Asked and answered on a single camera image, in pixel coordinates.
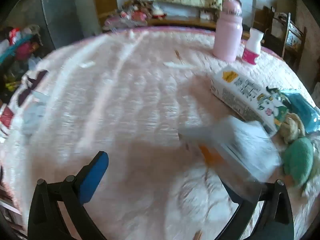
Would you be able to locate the blue foil pouch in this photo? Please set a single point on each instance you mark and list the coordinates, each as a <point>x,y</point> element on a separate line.
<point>302,107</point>

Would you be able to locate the low wooden cabinet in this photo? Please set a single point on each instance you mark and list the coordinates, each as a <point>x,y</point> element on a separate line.
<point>180,22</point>

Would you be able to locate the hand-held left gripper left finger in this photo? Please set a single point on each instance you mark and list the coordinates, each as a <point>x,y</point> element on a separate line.
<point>95,177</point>

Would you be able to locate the pink quilted bedspread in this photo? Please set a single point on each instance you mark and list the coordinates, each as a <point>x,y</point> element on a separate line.
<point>125,92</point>

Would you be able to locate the red white figurine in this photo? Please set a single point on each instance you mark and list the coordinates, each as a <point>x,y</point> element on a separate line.
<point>158,11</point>

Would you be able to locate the grey board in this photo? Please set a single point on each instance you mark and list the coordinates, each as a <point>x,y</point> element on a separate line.
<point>60,12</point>

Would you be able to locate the white cow print milk carton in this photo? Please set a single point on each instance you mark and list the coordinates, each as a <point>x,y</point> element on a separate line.
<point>240,90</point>

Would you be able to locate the beige knitted cloth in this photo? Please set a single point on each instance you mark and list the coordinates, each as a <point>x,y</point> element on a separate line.
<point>291,127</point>

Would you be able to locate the pink artificial flowers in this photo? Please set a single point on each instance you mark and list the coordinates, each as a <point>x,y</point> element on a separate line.
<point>125,17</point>

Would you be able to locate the printed white sheet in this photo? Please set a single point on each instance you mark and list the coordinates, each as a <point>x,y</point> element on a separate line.
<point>27,97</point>

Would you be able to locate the dark wooden chair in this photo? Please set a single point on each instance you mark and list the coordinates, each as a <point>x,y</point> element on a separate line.
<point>295,42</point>

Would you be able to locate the small white bottle pink label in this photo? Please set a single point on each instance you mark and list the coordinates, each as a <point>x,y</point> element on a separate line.
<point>252,42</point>

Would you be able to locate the heap of mixed clothes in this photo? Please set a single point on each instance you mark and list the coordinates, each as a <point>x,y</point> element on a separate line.
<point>22,47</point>

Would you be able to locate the white box with rainbow print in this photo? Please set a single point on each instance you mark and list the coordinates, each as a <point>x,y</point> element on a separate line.
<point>232,142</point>

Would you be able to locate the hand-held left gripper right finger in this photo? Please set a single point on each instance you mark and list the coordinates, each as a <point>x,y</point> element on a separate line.
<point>275,205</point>

